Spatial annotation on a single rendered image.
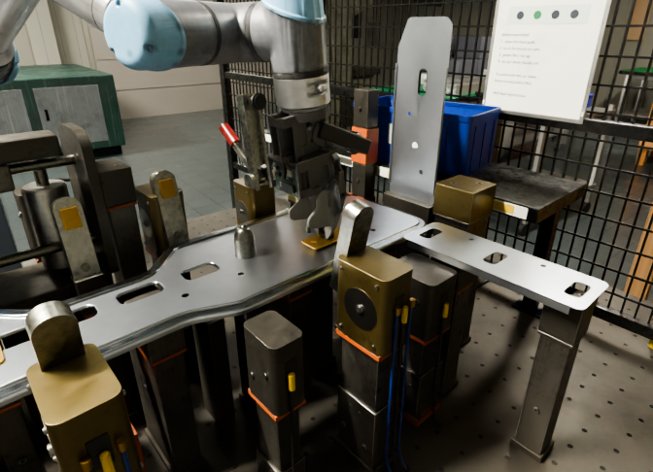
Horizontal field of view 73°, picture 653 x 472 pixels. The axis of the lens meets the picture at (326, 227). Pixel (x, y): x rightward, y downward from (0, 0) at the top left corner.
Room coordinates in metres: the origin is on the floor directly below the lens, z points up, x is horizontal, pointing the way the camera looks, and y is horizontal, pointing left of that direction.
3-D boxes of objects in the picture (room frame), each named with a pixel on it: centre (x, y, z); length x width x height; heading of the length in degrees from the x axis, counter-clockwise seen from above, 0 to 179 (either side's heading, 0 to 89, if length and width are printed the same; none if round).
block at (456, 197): (0.78, -0.26, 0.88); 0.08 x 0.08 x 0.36; 42
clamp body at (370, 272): (0.49, -0.07, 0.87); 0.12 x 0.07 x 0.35; 42
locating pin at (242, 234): (0.61, 0.13, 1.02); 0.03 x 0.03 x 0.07
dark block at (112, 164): (0.69, 0.35, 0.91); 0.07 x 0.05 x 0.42; 42
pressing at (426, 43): (0.86, -0.17, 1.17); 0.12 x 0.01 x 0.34; 42
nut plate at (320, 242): (0.66, 0.00, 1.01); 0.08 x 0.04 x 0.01; 132
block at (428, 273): (0.59, -0.16, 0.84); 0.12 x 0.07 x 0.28; 42
